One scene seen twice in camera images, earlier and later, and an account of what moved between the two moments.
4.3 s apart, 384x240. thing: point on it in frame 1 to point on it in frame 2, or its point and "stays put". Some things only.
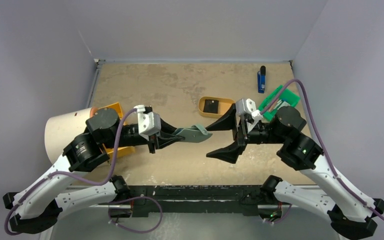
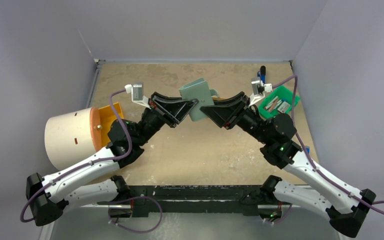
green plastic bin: [287, 98] stays put
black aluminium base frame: [167, 200] stays put
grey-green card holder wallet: [195, 134] to [197, 89]
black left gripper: [162, 140] to [172, 109]
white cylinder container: [60, 130] stays put
